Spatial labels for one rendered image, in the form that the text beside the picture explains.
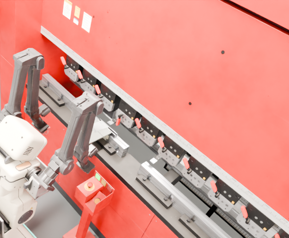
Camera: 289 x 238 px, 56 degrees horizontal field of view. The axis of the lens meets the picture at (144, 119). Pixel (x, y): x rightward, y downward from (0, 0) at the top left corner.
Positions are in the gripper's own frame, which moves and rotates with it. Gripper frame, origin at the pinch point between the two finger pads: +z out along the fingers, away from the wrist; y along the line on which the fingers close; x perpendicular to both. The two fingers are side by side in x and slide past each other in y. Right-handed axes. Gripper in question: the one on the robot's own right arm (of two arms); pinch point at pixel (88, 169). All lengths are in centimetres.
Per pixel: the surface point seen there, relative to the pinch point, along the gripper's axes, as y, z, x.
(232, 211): -87, 28, -47
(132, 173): -16.8, 25.1, -22.5
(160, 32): 2, -62, -70
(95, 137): 17.7, 10.4, -21.3
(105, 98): 26, -6, -43
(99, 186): -5.7, 24.0, 0.5
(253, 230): -96, -7, -33
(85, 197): -5.3, 19.3, 12.2
